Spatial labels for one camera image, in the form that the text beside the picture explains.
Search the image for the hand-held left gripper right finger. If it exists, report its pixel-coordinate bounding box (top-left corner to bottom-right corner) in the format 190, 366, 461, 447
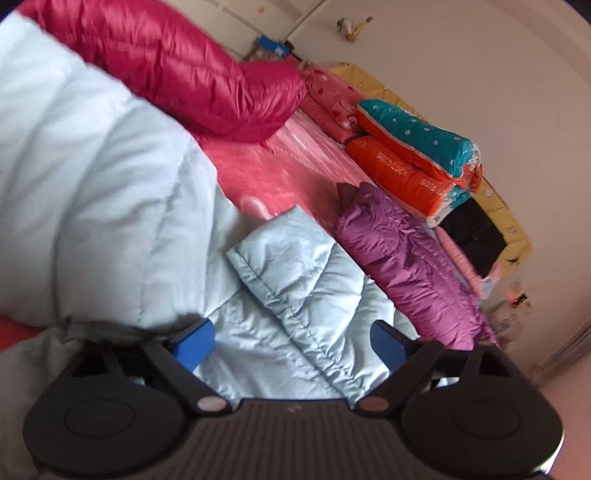
353, 320, 527, 414

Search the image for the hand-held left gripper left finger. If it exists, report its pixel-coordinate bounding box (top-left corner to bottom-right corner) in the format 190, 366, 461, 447
69, 318, 232, 416

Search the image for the light blue puffer jacket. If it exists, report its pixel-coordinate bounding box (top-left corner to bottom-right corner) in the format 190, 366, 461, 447
0, 9, 421, 480

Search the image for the purple puffer jacket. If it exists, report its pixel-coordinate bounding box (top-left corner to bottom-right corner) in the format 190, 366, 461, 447
335, 182, 498, 352

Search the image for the light pink folded blanket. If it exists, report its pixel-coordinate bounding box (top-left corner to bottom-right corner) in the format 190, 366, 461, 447
434, 227, 503, 298

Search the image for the black folded cloth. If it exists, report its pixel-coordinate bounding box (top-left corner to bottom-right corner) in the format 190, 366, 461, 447
440, 198, 507, 278

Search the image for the yellow headboard cover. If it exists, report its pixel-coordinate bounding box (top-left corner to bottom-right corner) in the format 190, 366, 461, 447
330, 62, 533, 278

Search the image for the pink heart printed bed blanket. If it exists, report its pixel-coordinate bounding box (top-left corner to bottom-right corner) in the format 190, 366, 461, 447
0, 108, 370, 342

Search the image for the orange and teal quilt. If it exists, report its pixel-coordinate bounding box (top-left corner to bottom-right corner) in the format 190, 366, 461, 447
344, 99, 484, 228

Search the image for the pink printed folded quilt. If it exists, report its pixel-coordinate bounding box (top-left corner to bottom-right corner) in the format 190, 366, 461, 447
299, 66, 371, 143

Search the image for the crimson puffer jacket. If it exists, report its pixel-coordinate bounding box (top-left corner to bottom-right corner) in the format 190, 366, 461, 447
18, 0, 308, 145

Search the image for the blue shoe box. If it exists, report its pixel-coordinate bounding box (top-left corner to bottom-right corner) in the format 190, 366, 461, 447
257, 36, 290, 57

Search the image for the white wardrobe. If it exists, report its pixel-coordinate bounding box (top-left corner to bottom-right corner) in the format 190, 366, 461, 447
171, 0, 319, 63

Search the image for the hanging wall ornament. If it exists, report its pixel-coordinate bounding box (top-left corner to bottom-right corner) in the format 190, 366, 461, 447
336, 16, 371, 43

